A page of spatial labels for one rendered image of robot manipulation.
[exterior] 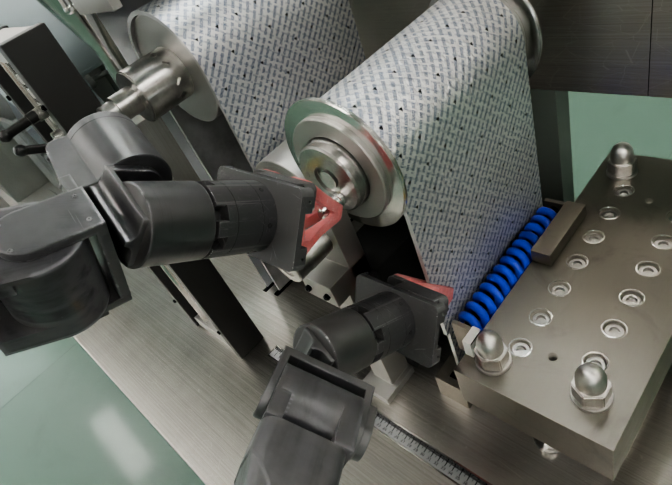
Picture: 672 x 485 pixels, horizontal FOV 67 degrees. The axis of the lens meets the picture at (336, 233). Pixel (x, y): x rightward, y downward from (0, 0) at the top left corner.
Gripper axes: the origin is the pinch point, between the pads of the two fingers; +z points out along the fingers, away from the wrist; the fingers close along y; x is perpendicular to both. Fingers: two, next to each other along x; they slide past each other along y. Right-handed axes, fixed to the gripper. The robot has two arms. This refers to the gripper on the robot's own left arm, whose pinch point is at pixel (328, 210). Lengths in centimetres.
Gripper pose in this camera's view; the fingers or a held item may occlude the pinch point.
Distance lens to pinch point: 47.8
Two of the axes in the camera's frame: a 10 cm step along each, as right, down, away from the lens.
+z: 6.5, -0.8, 7.5
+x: 1.4, -9.6, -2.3
